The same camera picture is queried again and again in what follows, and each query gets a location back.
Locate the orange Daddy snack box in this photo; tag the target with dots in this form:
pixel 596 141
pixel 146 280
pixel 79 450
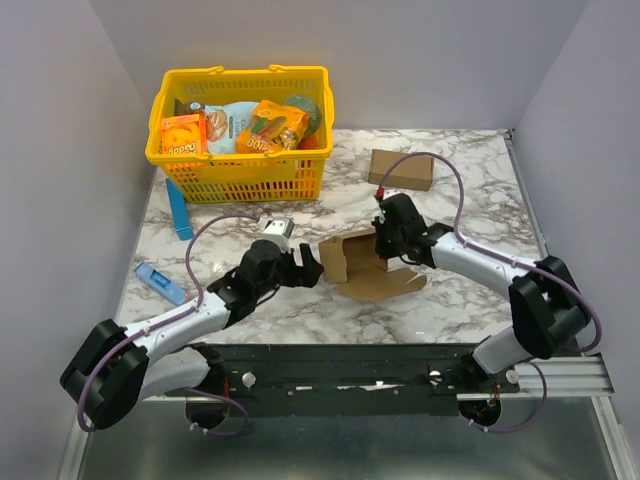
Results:
pixel 184 134

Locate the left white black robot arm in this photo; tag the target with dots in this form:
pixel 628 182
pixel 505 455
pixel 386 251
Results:
pixel 107 374

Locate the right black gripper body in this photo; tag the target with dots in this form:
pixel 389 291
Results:
pixel 385 240

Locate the yellow plastic shopping basket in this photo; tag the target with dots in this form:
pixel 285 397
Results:
pixel 279 176

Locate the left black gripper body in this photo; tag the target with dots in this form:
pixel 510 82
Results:
pixel 290 275

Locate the small orange fruit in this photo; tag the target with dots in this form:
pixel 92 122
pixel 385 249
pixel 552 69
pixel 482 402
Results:
pixel 308 143

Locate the green round melon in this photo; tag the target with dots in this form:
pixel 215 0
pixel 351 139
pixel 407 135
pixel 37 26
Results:
pixel 310 107

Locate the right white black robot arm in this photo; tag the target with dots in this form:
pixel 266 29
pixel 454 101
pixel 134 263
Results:
pixel 545 309

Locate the small blue flat box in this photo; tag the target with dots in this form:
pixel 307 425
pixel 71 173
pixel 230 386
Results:
pixel 163 285

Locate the brown cardboard box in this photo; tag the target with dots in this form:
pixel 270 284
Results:
pixel 415 173
pixel 353 267

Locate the tall blue box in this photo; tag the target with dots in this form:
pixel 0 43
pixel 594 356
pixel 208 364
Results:
pixel 179 211

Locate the light blue chips bag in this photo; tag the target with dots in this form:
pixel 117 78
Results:
pixel 224 123

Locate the orange candy bag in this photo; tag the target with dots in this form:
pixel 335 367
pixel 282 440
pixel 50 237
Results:
pixel 272 128

